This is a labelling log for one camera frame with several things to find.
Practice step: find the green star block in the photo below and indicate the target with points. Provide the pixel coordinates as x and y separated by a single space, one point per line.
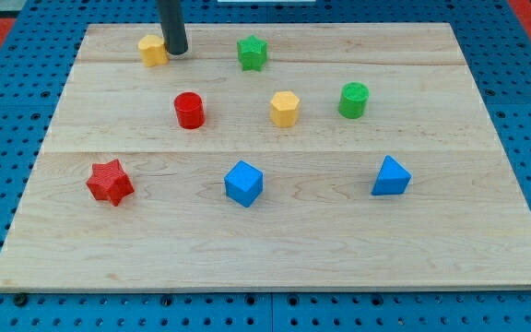
252 53

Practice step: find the red star block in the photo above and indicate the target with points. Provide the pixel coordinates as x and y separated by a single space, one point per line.
109 182

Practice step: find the wooden board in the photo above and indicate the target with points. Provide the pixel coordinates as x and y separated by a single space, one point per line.
461 225

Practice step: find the blue cube block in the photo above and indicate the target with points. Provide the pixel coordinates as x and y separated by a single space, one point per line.
244 183

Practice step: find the yellow hexagon block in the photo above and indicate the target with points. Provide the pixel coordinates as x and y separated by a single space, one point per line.
285 109

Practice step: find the red cylinder block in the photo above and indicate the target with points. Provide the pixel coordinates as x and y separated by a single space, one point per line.
189 110

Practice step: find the green cylinder block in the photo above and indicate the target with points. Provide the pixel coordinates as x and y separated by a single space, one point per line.
353 100

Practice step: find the blue triangle block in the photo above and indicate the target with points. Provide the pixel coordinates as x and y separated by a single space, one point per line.
392 178

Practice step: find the yellow heart block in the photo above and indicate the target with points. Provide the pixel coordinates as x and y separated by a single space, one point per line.
152 51

